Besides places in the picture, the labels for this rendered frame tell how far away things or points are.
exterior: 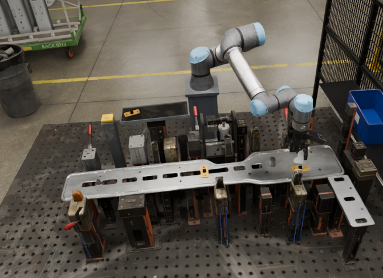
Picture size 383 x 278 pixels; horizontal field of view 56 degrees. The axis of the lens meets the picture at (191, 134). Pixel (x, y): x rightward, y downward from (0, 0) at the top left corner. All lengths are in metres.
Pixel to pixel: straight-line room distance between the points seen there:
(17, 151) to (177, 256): 2.56
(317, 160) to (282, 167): 0.18
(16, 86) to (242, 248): 3.19
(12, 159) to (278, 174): 2.85
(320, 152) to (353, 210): 0.37
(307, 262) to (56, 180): 1.54
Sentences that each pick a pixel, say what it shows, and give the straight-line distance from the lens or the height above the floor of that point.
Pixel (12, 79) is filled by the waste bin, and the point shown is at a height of 0.49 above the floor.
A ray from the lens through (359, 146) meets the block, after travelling 1.93.
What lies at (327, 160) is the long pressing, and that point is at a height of 1.00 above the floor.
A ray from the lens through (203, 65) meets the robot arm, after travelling 2.17.
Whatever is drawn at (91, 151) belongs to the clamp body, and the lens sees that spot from 1.99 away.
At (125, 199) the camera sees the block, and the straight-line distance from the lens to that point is 1.73.
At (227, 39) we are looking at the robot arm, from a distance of 1.78.
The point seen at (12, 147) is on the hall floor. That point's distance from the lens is 4.16.
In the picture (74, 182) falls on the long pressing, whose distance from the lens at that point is 1.94.
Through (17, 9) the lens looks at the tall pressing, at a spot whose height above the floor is 0.64.
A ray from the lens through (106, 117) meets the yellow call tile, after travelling 2.03.
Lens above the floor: 2.29
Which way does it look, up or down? 39 degrees down
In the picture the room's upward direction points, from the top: 6 degrees counter-clockwise
